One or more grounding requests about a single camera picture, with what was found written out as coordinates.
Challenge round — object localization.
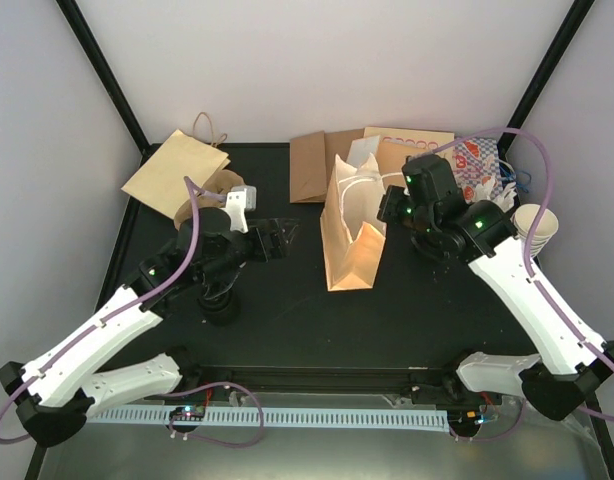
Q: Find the light blue cable duct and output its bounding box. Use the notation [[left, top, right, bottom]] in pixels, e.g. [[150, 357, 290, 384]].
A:
[[91, 404, 449, 433]]

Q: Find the stack of pulp cup carriers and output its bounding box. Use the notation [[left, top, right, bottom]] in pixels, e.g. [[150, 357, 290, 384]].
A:
[[173, 169, 245, 230]]

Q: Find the black frame post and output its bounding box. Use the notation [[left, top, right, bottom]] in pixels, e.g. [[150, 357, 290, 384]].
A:
[[507, 0, 595, 129], [56, 0, 151, 155]]

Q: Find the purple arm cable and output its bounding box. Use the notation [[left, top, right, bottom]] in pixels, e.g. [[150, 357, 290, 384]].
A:
[[0, 175, 238, 445], [426, 127, 614, 426]]

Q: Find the blue checkered paper bag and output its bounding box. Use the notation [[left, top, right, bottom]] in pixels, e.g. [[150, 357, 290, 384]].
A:
[[453, 138, 532, 212]]

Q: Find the orange paper bag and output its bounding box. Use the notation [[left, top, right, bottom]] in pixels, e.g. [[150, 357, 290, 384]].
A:
[[376, 141, 426, 175], [320, 154, 386, 292]]

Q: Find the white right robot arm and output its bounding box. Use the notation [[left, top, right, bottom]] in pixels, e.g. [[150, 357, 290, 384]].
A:
[[378, 186, 614, 421]]

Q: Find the black frame post right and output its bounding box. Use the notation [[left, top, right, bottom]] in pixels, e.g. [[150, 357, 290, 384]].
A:
[[507, 0, 595, 129]]

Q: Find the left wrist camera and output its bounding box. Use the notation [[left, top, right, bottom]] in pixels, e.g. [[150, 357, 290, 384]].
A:
[[223, 185, 257, 233]]

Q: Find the black frame post left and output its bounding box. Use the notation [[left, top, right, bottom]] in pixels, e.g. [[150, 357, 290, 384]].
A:
[[56, 0, 151, 155]]

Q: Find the white paper bag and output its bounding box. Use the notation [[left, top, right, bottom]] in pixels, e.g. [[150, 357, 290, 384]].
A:
[[346, 135, 380, 168]]

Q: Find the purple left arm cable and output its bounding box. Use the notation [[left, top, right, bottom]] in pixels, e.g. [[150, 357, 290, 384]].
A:
[[0, 175, 238, 445]]

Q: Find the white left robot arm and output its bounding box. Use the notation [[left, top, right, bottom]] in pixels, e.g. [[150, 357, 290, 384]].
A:
[[0, 207, 299, 448]]

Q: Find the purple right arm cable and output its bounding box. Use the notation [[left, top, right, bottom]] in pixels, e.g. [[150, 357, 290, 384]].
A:
[[426, 127, 614, 426]]

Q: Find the brown kraft paper bag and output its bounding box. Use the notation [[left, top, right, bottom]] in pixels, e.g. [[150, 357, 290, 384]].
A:
[[289, 129, 364, 203]]

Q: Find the tan paper bag with handles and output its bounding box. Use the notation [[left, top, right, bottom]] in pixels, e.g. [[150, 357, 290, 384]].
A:
[[121, 112, 230, 219]]

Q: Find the beige bag with red circles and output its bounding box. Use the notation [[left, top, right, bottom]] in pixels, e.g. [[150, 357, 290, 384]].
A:
[[364, 126, 455, 150]]

